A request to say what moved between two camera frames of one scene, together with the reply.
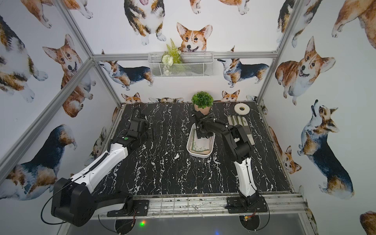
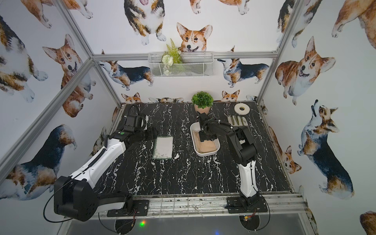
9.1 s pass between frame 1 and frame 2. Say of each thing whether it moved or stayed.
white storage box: moved
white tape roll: stayed
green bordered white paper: moved
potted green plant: stayed
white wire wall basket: stayed
